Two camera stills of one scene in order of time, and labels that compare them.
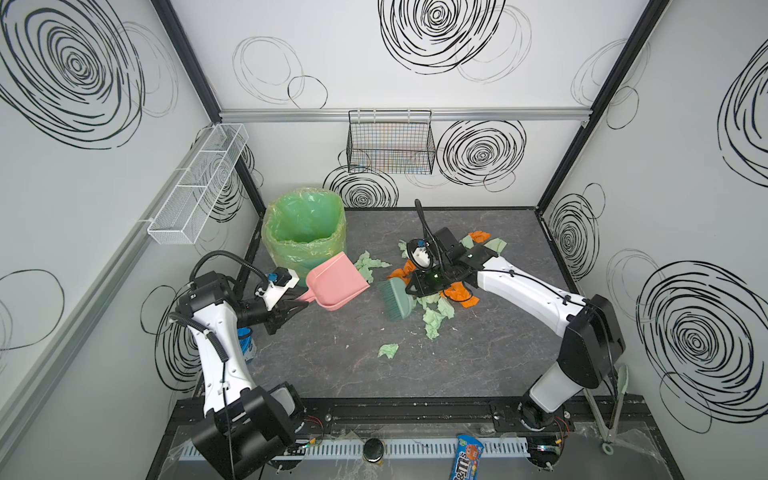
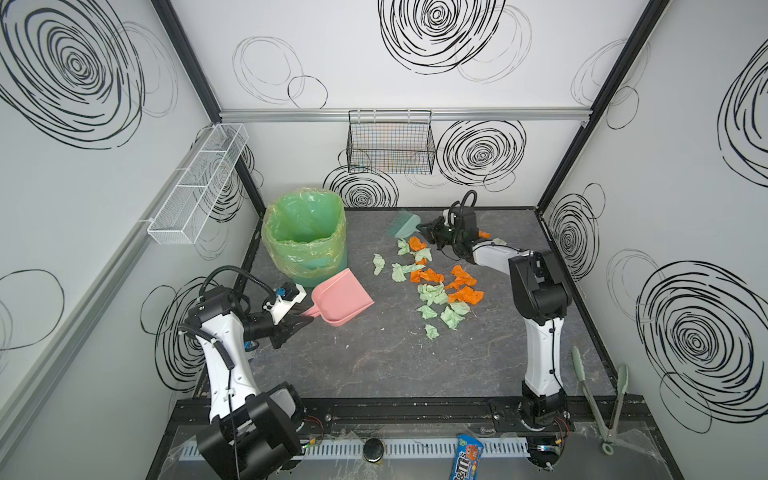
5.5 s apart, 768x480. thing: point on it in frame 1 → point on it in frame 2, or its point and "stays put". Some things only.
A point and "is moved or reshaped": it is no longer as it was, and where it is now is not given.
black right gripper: [422, 282] → [441, 230]
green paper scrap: [388, 349] → [431, 331]
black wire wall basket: [391, 142] stays put
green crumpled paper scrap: [402, 244] stays put
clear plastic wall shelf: [177, 219] stays put
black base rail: [374, 413] stays put
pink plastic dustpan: [334, 282] is moved or reshaped
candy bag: [469, 450] stays put
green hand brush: [397, 302] → [404, 224]
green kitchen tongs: [608, 435] stays put
